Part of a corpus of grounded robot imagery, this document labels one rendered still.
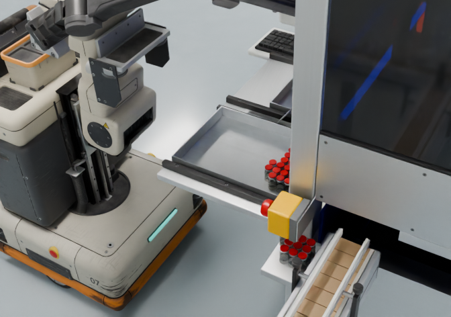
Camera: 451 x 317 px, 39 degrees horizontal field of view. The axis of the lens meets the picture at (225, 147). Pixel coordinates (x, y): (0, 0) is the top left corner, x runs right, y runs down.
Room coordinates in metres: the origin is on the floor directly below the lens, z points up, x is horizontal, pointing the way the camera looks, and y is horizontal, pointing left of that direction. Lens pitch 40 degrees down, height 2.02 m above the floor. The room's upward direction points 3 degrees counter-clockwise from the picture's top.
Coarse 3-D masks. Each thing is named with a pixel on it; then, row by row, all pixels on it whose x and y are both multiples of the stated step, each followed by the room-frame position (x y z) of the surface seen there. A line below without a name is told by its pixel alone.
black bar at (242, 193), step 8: (168, 160) 1.30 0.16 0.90; (168, 168) 1.28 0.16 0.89; (176, 168) 1.26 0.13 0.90; (184, 168) 1.26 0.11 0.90; (192, 176) 1.24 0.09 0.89; (200, 176) 1.23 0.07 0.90; (208, 176) 1.22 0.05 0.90; (208, 184) 1.21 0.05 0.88; (216, 184) 1.20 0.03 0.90; (224, 184) 1.19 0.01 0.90; (232, 184) 1.19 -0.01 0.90; (232, 192) 1.17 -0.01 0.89; (240, 192) 1.16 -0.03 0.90; (248, 192) 1.16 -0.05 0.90; (248, 200) 1.14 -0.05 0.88; (256, 200) 1.13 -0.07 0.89; (272, 200) 1.12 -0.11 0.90
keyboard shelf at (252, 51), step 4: (272, 28) 2.15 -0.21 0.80; (276, 28) 2.15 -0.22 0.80; (268, 32) 2.12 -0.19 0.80; (288, 32) 2.11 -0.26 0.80; (292, 32) 2.11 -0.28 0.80; (264, 36) 2.09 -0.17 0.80; (260, 40) 2.07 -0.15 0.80; (256, 44) 2.04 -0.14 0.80; (252, 48) 2.01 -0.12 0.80; (248, 52) 2.00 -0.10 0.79; (252, 52) 1.99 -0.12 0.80; (256, 52) 1.99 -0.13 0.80; (260, 52) 1.98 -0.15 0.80; (264, 52) 1.98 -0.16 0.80; (256, 56) 1.98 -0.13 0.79; (260, 56) 1.97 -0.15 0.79; (264, 56) 1.96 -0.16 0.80; (268, 56) 1.96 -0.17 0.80
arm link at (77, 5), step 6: (66, 0) 1.51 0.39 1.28; (72, 0) 1.50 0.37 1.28; (78, 0) 1.50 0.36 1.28; (84, 0) 1.50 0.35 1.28; (54, 6) 1.53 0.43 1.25; (60, 6) 1.51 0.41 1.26; (66, 6) 1.50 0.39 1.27; (72, 6) 1.49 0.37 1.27; (78, 6) 1.49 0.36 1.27; (84, 6) 1.49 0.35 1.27; (60, 12) 1.49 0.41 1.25; (66, 12) 1.49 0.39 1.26; (72, 12) 1.48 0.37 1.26; (78, 12) 1.47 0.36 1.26; (84, 12) 1.48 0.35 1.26; (60, 18) 1.48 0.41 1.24; (60, 24) 1.50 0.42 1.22
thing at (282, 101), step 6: (288, 84) 1.61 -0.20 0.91; (282, 90) 1.58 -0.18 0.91; (288, 90) 1.62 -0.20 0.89; (276, 96) 1.55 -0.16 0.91; (282, 96) 1.58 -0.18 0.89; (288, 96) 1.59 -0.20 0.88; (270, 102) 1.52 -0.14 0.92; (276, 102) 1.55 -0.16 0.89; (282, 102) 1.56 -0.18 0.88; (288, 102) 1.56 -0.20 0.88; (276, 108) 1.51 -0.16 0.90; (282, 108) 1.50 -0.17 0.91; (288, 108) 1.49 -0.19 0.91
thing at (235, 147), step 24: (216, 120) 1.48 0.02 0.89; (240, 120) 1.47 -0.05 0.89; (264, 120) 1.43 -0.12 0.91; (192, 144) 1.37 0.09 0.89; (216, 144) 1.37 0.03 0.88; (240, 144) 1.37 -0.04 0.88; (264, 144) 1.36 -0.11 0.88; (288, 144) 1.36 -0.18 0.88; (192, 168) 1.26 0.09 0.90; (216, 168) 1.27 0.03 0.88; (240, 168) 1.27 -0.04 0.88; (264, 168) 1.26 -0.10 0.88; (264, 192) 1.14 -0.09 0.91
